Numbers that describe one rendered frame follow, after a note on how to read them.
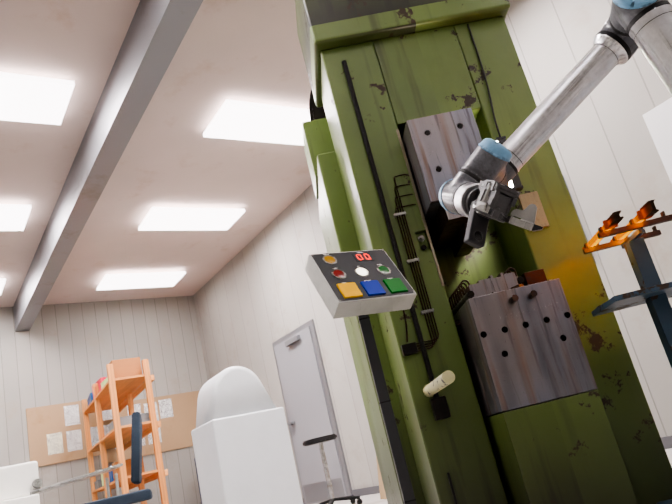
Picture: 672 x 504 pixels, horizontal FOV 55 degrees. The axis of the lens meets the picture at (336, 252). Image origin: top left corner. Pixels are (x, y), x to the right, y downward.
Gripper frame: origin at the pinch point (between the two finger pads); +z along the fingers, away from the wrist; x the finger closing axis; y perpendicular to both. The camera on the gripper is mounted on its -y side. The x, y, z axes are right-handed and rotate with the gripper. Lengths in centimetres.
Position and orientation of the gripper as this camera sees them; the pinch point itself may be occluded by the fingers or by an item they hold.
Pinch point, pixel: (514, 219)
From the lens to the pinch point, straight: 147.7
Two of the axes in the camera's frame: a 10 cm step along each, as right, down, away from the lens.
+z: 2.2, 1.7, -9.6
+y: 3.7, -9.2, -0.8
